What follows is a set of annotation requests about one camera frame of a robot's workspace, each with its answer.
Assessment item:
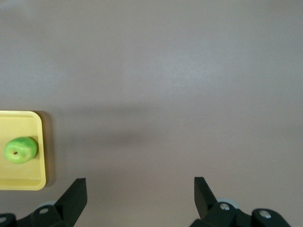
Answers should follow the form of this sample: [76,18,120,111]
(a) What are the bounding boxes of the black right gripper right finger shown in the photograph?
[190,176,292,227]

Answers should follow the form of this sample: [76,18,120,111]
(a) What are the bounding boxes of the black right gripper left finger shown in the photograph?
[0,178,88,227]

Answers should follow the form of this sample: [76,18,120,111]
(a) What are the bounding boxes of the green apple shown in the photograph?
[4,136,38,165]

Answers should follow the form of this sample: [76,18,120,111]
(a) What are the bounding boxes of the yellow plastic tray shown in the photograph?
[0,110,46,191]

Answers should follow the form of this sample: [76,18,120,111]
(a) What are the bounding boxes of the large table cover mat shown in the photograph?
[0,0,303,227]

